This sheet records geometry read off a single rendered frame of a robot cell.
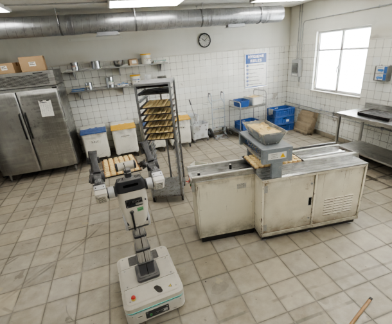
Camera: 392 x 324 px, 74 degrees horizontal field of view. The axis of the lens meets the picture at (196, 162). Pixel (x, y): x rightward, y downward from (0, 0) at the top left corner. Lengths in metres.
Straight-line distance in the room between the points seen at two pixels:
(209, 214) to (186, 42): 4.67
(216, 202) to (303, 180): 0.99
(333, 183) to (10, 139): 5.51
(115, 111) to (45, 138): 1.69
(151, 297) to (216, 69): 5.67
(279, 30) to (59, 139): 5.91
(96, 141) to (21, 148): 1.38
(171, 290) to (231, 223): 1.14
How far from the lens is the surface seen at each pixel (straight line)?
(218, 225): 3.19
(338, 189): 3.45
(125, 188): 2.09
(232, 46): 7.18
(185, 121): 6.21
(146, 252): 2.50
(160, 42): 6.63
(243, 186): 3.01
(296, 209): 3.26
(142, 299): 2.52
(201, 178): 2.83
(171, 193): 4.10
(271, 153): 2.75
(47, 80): 5.79
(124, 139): 6.09
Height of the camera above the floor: 2.15
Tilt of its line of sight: 23 degrees down
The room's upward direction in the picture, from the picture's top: 5 degrees counter-clockwise
